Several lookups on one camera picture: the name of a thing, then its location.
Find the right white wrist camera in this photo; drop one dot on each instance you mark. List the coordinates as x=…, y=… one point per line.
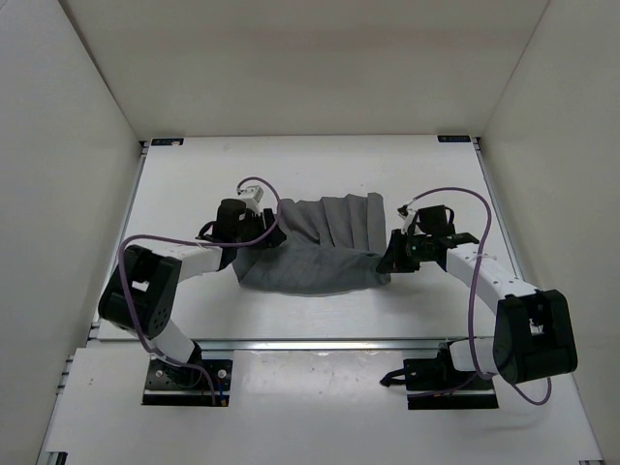
x=409, y=215

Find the left blue corner label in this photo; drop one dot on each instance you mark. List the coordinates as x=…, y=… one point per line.
x=167, y=142

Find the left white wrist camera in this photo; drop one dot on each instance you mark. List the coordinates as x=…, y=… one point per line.
x=251, y=196

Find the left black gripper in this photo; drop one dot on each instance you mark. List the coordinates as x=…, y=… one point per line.
x=276, y=238

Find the right blue corner label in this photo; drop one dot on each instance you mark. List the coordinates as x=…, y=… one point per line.
x=453, y=139

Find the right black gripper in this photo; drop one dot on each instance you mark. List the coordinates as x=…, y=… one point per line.
x=392, y=261

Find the blue corner label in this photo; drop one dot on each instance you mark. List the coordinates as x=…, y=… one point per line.
x=453, y=139
x=167, y=142

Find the front aluminium table rail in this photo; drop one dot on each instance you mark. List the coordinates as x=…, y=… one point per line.
x=315, y=345

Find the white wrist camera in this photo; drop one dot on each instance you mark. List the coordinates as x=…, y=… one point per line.
x=251, y=196
x=409, y=215

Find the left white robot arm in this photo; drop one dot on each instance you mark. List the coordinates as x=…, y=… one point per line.
x=140, y=293

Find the grey pleated skirt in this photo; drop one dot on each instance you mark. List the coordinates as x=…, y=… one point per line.
x=333, y=246

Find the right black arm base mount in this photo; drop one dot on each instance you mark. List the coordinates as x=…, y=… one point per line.
x=433, y=384

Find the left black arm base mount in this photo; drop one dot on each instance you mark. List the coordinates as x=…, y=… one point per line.
x=169, y=386

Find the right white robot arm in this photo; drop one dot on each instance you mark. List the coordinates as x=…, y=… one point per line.
x=533, y=335

